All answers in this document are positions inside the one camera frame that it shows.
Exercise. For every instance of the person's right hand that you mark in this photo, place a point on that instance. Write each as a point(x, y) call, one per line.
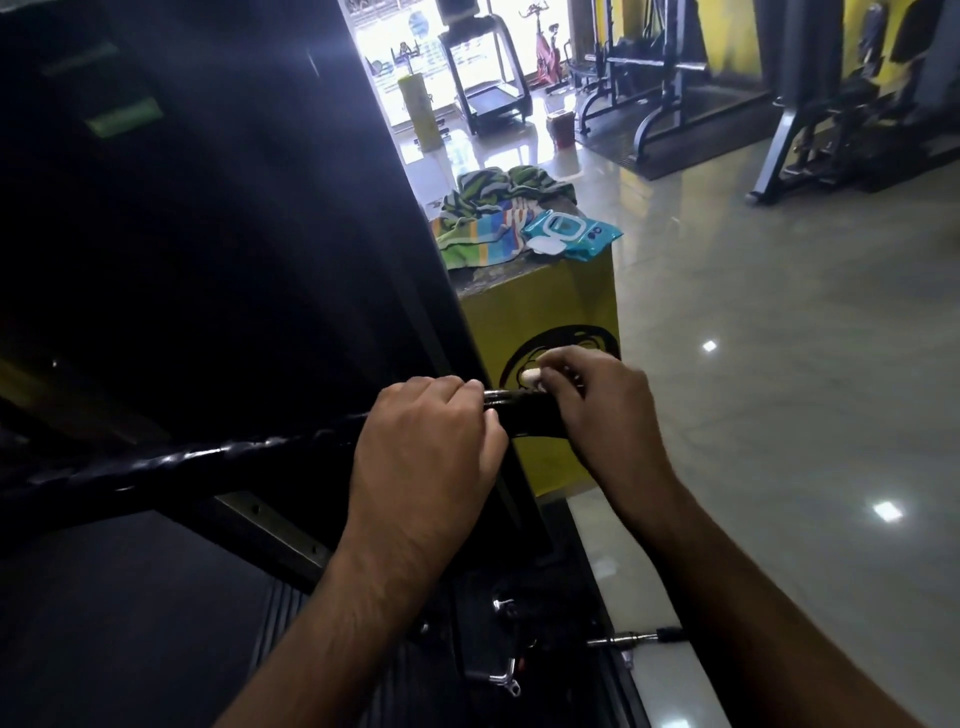
point(615, 427)

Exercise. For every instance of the yellow wooden plyo box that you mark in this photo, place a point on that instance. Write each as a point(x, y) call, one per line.
point(540, 300)

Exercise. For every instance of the person's left forearm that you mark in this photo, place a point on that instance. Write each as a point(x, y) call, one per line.
point(337, 652)

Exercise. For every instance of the black floor mat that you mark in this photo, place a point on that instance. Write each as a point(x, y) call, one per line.
point(705, 142)

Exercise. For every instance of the yellow standing banner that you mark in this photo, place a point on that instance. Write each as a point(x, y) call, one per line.
point(420, 112)

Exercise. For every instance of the person's left hand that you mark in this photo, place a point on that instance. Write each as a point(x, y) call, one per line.
point(420, 480)

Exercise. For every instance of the red spin bike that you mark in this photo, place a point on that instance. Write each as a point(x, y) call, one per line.
point(547, 56)

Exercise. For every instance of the black tipped chrome pin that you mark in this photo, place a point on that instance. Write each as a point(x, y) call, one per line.
point(630, 639)

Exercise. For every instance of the blue wet wipes pack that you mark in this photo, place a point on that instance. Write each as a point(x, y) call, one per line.
point(581, 236)

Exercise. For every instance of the black weight machine frame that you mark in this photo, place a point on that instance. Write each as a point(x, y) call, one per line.
point(262, 262)

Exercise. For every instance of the white cleaning wipe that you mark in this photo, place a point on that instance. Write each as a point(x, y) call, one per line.
point(530, 377)

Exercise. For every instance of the chrome black bar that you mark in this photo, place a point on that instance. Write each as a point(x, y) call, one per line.
point(187, 465)

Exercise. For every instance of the green warning label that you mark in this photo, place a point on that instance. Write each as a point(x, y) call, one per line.
point(124, 118)

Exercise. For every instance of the dark shrouded seated machine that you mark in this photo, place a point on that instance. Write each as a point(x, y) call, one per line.
point(930, 75)

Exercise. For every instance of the black treadmill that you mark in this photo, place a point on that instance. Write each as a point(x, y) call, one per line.
point(495, 105)

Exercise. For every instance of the person's right forearm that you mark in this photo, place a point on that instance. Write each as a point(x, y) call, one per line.
point(750, 622)

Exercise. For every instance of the black smith machine rack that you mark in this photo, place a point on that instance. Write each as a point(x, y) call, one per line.
point(671, 67)

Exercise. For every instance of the red white bin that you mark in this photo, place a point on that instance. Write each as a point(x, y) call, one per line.
point(561, 129)

